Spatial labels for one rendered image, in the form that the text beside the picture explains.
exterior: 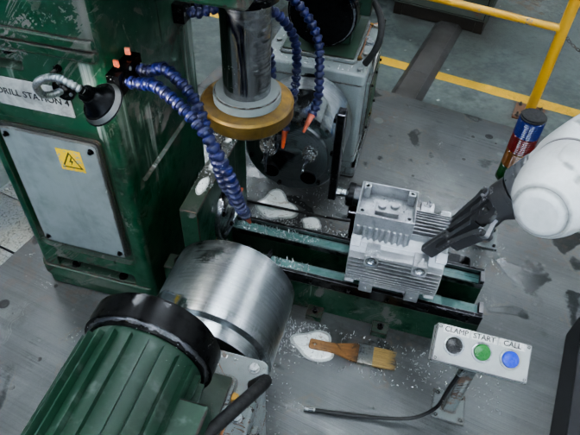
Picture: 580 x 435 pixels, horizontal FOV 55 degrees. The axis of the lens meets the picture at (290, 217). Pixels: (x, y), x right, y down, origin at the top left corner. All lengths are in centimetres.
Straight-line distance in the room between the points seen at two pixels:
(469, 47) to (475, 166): 241
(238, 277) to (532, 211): 50
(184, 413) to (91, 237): 67
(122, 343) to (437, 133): 147
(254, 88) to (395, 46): 310
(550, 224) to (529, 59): 349
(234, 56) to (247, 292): 41
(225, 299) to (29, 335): 62
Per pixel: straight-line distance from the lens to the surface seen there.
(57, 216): 131
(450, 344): 109
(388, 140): 191
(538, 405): 141
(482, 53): 419
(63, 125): 110
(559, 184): 80
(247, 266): 103
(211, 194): 121
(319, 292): 135
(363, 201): 122
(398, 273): 121
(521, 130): 140
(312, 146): 140
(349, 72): 153
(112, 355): 72
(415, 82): 368
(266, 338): 101
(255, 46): 100
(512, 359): 111
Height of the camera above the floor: 196
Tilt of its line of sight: 46 degrees down
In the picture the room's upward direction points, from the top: 3 degrees clockwise
